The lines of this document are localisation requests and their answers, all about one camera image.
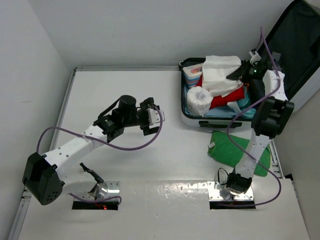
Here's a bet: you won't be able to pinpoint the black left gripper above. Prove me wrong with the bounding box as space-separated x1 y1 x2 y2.
122 97 160 134

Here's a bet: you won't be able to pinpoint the red cloth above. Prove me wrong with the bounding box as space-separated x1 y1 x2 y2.
188 76 245 112

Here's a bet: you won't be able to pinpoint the white pleated skirt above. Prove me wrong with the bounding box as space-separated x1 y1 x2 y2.
202 55 243 97

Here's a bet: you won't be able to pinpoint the teal headphones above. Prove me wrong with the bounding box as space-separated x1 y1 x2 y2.
227 87 256 119

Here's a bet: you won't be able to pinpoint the grey suitcase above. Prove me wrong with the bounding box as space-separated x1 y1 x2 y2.
178 0 320 129

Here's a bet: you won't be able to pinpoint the light blue shirt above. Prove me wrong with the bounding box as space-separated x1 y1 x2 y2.
184 82 251 120

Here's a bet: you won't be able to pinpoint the white tissue roll pack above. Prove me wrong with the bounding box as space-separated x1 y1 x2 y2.
186 86 214 117

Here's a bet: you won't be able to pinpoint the striped white wipes box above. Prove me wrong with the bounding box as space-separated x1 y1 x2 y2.
182 63 203 88

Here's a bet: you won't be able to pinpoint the green towel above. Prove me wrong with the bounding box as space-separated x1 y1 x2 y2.
207 131 271 177

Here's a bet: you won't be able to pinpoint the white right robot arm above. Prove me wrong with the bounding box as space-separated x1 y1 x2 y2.
226 60 295 194

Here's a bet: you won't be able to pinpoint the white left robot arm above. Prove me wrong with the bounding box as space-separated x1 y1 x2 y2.
22 95 165 206

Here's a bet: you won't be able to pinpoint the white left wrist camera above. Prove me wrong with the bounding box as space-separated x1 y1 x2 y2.
147 108 165 126

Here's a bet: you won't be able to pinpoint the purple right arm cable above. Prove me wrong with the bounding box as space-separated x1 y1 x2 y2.
226 26 283 207

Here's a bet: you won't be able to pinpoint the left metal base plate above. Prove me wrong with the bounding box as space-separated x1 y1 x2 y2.
74 181 120 201

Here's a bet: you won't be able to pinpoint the metal base plate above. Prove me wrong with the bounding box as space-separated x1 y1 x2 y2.
74 181 120 201
207 181 254 202

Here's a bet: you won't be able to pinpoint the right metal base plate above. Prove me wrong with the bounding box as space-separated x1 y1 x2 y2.
207 181 254 202

